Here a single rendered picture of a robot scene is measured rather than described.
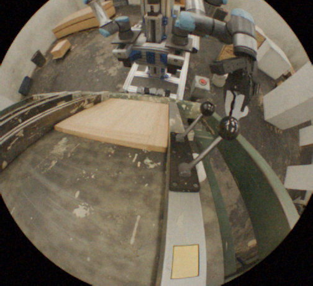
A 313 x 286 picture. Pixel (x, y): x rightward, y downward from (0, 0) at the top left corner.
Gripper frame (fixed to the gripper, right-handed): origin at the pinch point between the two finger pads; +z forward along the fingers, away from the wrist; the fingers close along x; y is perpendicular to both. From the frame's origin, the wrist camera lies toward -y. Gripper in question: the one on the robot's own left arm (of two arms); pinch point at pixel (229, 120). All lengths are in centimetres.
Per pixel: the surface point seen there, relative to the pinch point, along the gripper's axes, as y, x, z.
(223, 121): -13.0, -8.6, -2.8
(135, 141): -22.4, 9.6, 10.3
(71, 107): -51, 35, 7
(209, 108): -7.7, 0.8, -2.4
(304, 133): 475, -41, 5
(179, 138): -12.6, 3.5, 6.3
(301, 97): 204, -6, -51
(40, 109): -79, 42, 8
